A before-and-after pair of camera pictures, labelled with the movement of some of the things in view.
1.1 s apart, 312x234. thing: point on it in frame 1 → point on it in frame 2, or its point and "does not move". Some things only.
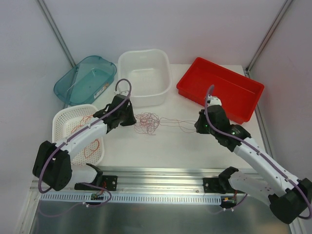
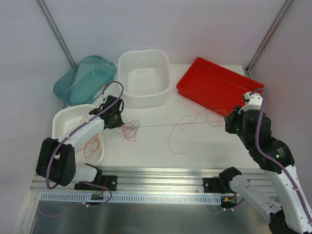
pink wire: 186,126 → 177,125
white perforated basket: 66,119 does not move
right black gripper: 203,123 → 230,121
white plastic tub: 149,72 does not move
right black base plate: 217,185 does not move
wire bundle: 146,123 → 129,128
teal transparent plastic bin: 86,81 does not move
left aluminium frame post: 57,32 does not move
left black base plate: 109,182 does not move
